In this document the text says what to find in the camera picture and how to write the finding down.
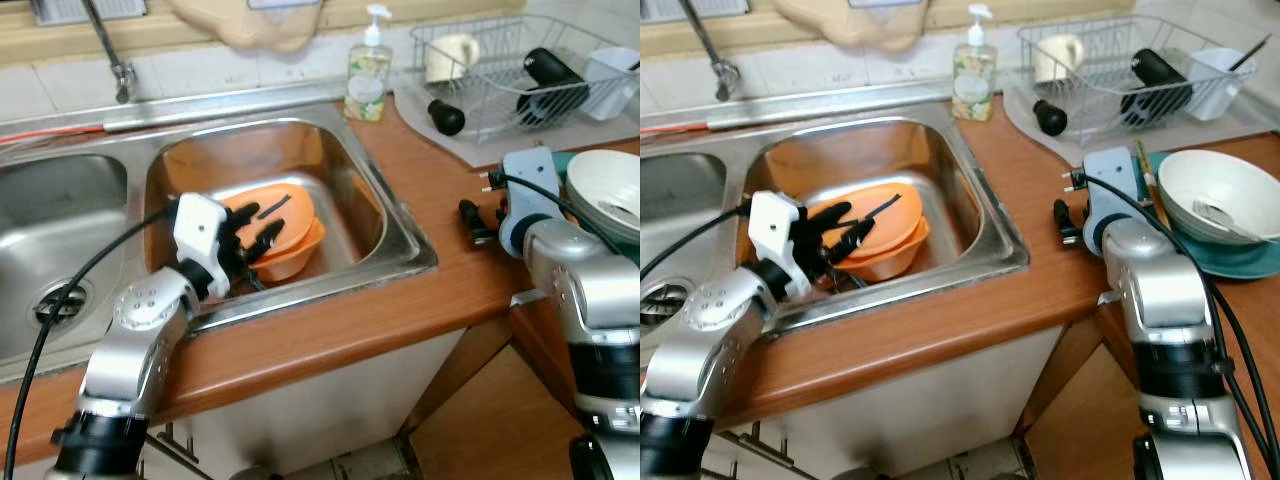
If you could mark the beige plastic board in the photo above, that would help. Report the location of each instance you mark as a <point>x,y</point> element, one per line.
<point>850,25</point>
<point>250,25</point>

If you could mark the orange plastic plate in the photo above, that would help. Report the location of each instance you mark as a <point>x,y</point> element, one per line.
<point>895,228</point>
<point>290,230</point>

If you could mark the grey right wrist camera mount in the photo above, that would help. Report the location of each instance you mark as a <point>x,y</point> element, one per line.
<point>1112,180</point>
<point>530,185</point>

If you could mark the black flask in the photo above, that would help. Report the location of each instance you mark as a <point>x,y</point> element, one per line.
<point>1155,72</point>
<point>550,72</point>

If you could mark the teal plate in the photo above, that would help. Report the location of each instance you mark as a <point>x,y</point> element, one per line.
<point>626,252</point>
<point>1230,264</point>

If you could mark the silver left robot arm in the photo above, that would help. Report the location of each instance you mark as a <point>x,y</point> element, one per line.
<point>130,345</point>
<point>700,330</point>

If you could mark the metal faucet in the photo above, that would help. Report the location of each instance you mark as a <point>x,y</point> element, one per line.
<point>122,75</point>
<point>725,75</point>

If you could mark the cream mug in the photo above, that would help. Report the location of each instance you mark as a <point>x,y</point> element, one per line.
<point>1058,58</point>
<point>450,58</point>

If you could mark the white cutlery holder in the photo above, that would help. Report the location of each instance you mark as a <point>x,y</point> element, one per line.
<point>610,85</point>
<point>1215,88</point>

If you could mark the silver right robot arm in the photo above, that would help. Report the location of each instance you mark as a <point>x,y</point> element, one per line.
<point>590,290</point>
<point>1160,300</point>

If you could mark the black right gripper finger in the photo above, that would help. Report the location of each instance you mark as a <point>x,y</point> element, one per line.
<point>1060,215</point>
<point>466,215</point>

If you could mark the thin dark utensil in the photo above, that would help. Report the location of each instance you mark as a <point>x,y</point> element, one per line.
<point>885,206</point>
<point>275,207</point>

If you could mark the white cabinet front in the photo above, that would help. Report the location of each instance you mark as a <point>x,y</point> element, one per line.
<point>900,400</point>
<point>300,410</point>

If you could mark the clear soap pump bottle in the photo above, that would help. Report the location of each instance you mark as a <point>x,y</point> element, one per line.
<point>974,80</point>
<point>368,80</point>

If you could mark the orange plastic bowl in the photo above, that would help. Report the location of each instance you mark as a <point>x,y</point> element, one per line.
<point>300,264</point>
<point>895,264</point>

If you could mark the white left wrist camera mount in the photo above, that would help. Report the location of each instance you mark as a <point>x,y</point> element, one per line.
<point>198,230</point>
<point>770,230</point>

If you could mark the sink drain strainer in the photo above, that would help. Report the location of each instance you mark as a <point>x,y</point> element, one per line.
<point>660,305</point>
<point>62,302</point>

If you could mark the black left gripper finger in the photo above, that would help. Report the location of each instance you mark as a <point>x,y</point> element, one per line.
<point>828,213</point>
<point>265,243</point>
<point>848,243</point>
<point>242,216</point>

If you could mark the grey drying mat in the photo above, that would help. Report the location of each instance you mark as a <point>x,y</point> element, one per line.
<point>1075,148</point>
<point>470,150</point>

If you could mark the white bowl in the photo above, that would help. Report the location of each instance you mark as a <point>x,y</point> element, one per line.
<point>600,180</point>
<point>1220,180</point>

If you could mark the stainless steel double sink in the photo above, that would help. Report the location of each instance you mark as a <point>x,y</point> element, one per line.
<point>680,185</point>
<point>60,200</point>

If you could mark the black round knob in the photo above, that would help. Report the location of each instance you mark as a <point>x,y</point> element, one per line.
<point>447,118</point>
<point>1050,118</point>

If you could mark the wooden chopstick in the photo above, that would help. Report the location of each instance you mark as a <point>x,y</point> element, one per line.
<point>1143,170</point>
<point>1153,197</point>

